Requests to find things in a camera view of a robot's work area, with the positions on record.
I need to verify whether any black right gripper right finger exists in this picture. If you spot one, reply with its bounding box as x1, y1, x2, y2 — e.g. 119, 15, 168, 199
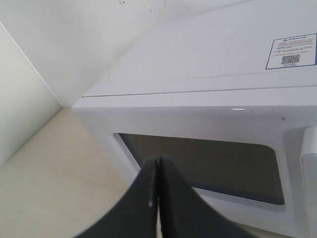
158, 157, 250, 238

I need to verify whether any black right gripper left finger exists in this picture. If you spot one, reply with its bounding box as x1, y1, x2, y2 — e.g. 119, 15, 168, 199
77, 159, 158, 238

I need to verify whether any white microwave door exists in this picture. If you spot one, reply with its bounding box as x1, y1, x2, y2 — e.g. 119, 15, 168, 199
73, 86, 317, 238

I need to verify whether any white microwave oven body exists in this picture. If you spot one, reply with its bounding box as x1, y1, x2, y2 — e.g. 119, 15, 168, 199
85, 0, 317, 97

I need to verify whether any blue white warning sticker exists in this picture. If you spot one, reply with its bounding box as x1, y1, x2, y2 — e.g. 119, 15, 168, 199
265, 33, 317, 70

